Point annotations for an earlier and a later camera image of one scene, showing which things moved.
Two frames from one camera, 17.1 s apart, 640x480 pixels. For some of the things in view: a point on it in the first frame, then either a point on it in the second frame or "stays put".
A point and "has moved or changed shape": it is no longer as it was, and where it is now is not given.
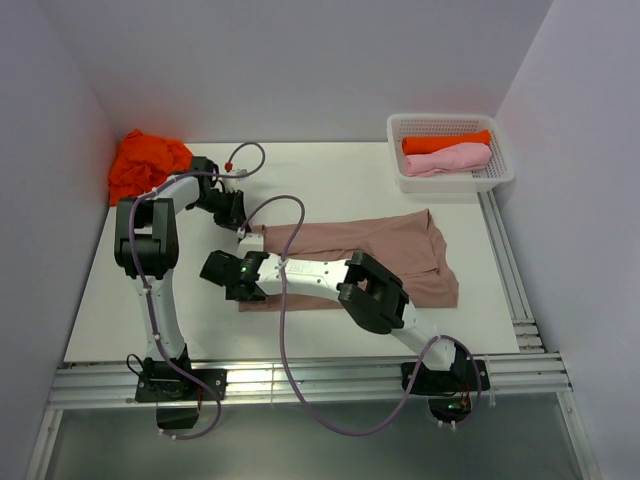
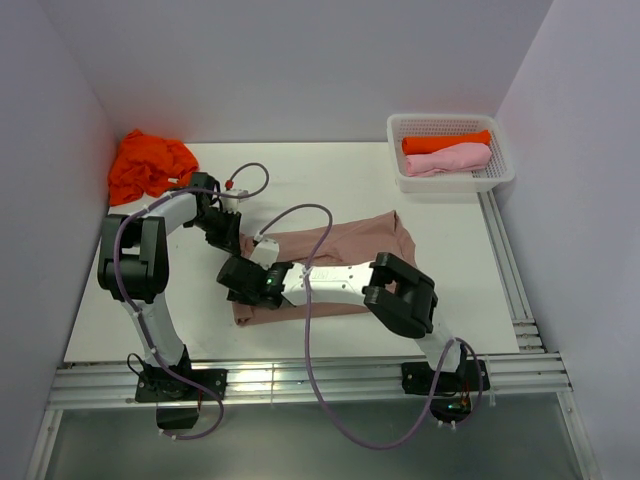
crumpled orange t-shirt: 143,161 stays put
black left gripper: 236,217 → 229,241
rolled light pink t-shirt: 448,158 stays put
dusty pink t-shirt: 407,244 has moved or changed shape
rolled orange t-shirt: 431,144 stays put
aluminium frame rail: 89,384 stays put
